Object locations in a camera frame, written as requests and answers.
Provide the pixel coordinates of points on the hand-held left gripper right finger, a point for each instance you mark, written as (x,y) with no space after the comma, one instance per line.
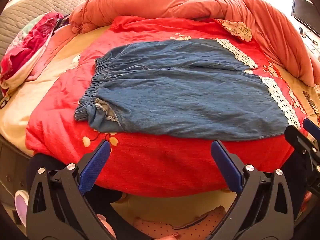
(225,165)

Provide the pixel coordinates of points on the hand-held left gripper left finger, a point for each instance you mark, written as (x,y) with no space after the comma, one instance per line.
(96,165)

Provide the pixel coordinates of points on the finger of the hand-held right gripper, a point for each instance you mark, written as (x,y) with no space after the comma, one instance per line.
(297,140)
(309,125)

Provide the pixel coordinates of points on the blue denim pants lace trim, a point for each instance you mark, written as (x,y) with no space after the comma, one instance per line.
(187,92)

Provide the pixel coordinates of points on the person's right hand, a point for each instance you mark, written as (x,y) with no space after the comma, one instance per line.
(306,201)

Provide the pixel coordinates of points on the person's black trouser leg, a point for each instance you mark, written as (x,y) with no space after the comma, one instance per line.
(107,200)

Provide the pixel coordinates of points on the red floral blanket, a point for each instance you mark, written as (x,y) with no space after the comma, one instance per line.
(162,165)

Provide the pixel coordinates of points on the white shoe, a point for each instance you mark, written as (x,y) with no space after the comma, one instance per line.
(21,205)

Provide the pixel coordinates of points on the pink dotted slipper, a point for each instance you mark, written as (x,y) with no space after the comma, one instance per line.
(162,226)

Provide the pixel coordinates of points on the black monitor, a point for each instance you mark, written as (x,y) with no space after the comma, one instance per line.
(303,12)

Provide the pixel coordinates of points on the pink clothes pile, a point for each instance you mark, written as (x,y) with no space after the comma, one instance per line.
(27,42)

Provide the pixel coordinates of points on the grey quilted headboard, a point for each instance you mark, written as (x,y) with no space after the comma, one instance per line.
(37,5)

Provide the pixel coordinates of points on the orange duvet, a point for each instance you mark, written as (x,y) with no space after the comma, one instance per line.
(162,2)

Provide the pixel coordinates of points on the dark bed frame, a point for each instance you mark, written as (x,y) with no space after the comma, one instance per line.
(10,170)

